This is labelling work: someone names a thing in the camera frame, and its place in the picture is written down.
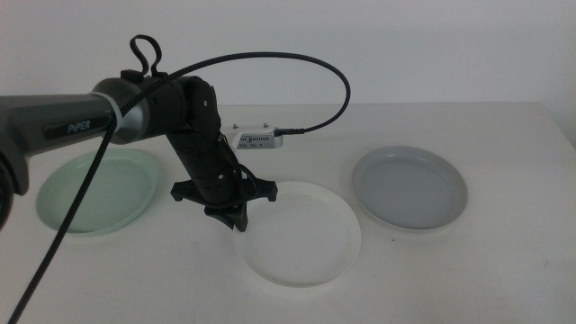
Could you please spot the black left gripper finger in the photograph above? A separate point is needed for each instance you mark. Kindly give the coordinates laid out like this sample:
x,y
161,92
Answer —
x,y
222,217
243,218

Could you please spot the white shallow bowl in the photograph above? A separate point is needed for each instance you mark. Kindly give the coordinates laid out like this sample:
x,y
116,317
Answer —
x,y
301,238

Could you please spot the pale green shallow bowl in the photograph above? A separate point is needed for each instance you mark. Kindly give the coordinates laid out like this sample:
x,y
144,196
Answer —
x,y
126,191

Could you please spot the grey shallow bowl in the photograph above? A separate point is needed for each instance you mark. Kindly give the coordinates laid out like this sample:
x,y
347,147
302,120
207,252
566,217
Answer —
x,y
409,191

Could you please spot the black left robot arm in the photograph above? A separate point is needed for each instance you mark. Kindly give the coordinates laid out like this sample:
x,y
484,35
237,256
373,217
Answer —
x,y
54,121

